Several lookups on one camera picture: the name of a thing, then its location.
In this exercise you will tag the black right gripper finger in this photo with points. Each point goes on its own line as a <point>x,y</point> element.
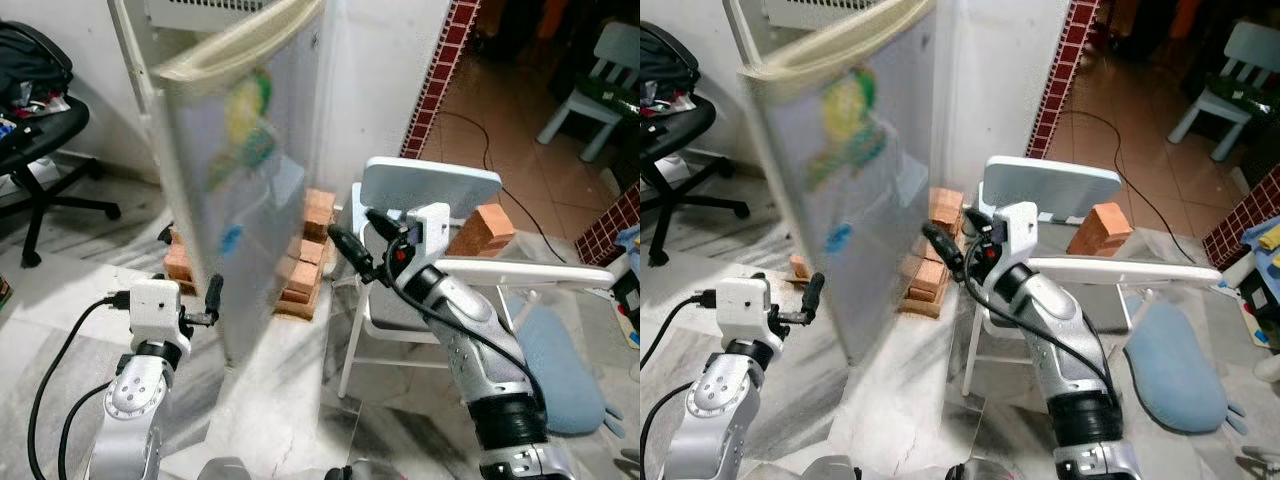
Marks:
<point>945,252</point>
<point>352,255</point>
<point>977,222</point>
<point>383,224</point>

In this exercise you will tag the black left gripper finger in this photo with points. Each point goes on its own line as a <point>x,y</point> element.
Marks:
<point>814,293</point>
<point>213,295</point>

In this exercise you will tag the silver fridge door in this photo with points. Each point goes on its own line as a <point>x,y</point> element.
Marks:
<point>250,200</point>
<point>860,200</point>

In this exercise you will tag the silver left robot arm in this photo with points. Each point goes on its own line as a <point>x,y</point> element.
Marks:
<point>720,395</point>
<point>135,395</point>

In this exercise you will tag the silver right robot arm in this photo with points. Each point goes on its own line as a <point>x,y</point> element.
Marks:
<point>470,330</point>
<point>1050,330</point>

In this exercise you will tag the green yellow fridge sticker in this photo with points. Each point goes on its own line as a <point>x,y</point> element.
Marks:
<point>850,115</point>
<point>245,120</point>

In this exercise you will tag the white fridge cabinet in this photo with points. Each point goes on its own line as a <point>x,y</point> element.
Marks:
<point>135,50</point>
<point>800,12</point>

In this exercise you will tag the red clay brick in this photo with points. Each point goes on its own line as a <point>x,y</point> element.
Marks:
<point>485,228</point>
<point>1100,228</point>
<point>318,212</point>
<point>945,210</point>
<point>178,262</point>
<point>300,280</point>
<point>925,280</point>
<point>800,268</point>

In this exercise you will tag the pale blue solid-back child chair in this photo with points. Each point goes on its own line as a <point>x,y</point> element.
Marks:
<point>1050,182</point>
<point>430,185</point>

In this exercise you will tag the small black floor object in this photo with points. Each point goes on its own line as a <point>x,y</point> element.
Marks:
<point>167,236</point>

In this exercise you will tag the grey white folding chair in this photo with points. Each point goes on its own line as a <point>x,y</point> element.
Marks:
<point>530,272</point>
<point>1130,270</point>

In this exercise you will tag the black toy box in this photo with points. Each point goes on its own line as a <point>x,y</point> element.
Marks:
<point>628,300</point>
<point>1260,300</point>

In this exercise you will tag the blue cushion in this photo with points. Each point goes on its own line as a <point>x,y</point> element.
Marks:
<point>560,370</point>
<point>1180,370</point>

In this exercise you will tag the black office chair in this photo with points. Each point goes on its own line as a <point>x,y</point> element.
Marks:
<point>45,140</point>
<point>680,130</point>

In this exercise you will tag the grey robot right leg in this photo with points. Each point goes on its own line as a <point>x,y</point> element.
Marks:
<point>978,472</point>
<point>362,472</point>

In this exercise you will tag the black bag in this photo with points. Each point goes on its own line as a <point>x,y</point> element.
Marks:
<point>665,60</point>
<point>30,60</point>

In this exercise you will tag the yellow cloth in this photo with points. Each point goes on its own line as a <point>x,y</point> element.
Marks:
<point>1270,237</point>

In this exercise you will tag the pale blue slatted child chair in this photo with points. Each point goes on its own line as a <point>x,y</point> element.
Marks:
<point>1255,50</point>
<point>615,50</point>

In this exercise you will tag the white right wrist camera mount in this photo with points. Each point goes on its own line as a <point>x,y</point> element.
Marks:
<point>430,230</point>
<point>1015,228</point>

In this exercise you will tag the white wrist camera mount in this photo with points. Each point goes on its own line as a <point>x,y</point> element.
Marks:
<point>742,310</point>
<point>155,310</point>
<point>430,230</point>
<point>1015,228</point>

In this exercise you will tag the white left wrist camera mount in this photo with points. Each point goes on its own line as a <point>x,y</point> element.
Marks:
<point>155,310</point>
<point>742,310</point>

